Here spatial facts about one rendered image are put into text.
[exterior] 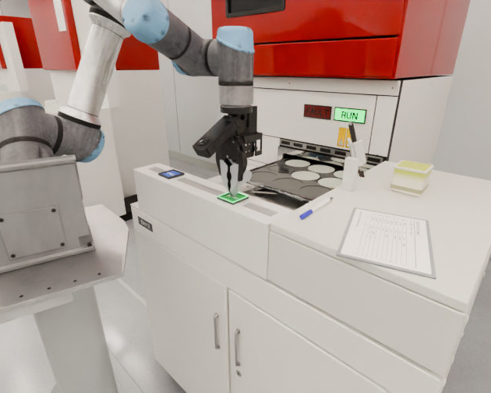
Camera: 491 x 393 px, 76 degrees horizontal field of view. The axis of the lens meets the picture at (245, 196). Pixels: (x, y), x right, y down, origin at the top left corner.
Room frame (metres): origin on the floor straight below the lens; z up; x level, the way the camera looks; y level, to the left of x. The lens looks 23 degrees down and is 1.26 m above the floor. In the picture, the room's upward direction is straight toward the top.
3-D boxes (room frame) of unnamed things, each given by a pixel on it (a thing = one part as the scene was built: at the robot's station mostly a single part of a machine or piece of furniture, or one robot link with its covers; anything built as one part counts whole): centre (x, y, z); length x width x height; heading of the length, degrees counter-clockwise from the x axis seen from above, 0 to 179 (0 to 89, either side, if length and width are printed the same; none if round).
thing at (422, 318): (0.68, -0.39, 0.89); 0.62 x 0.35 x 0.14; 137
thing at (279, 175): (1.06, -0.21, 0.90); 0.34 x 0.34 x 0.01; 47
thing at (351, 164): (0.76, -0.28, 1.03); 0.06 x 0.04 x 0.13; 137
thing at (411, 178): (0.75, -0.42, 1.00); 0.07 x 0.07 x 0.07; 49
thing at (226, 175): (0.73, 0.03, 1.01); 0.06 x 0.03 x 0.09; 137
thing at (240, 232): (0.79, 0.12, 0.89); 0.55 x 0.09 x 0.14; 47
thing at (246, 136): (0.72, 0.02, 1.12); 0.09 x 0.08 x 0.12; 137
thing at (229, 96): (0.72, 0.02, 1.20); 0.08 x 0.08 x 0.05
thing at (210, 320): (0.88, -0.16, 0.41); 0.97 x 0.64 x 0.82; 47
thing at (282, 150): (1.18, -0.31, 0.89); 0.44 x 0.02 x 0.10; 47
